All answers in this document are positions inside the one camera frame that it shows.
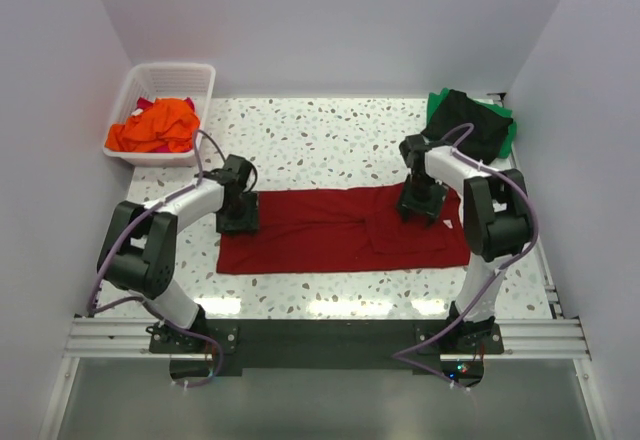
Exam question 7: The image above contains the dark red t-shirt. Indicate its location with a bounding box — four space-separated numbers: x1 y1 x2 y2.
216 184 470 275

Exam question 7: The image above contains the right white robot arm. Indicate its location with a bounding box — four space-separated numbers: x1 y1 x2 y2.
396 134 538 333

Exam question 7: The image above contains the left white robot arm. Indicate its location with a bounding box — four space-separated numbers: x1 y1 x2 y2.
97 155 259 337

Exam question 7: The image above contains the folded black t-shirt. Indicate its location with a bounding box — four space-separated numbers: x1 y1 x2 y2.
420 89 514 164

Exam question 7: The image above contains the folded green t-shirt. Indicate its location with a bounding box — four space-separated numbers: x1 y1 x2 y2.
427 87 518 160

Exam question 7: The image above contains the orange t-shirt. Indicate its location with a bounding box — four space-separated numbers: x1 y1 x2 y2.
104 98 200 154

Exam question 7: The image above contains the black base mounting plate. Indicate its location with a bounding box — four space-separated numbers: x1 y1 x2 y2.
146 319 505 380

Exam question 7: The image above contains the white plastic laundry basket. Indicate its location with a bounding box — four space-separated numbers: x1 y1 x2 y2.
103 62 216 167

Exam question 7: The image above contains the aluminium extrusion rail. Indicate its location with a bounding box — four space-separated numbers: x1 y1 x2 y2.
63 285 589 360

